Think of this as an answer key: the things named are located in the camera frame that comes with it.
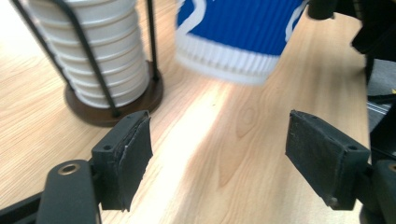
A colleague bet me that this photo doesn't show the blue and white paper cup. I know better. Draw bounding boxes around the blue and white paper cup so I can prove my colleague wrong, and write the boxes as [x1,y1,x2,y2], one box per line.
[175,0,309,87]

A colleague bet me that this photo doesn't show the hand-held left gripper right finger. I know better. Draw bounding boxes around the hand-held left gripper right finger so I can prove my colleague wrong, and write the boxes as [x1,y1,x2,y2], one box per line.
[285,109,372,211]

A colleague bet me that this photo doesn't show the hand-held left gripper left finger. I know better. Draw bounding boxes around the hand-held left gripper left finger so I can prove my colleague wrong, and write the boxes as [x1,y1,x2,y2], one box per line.
[91,110,154,213]

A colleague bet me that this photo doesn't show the black wire cup holder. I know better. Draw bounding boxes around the black wire cup holder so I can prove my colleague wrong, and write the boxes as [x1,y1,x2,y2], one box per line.
[10,0,165,128]

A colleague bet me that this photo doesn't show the stack of white paper cups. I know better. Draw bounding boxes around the stack of white paper cups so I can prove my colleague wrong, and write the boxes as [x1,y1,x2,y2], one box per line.
[26,0,151,109]

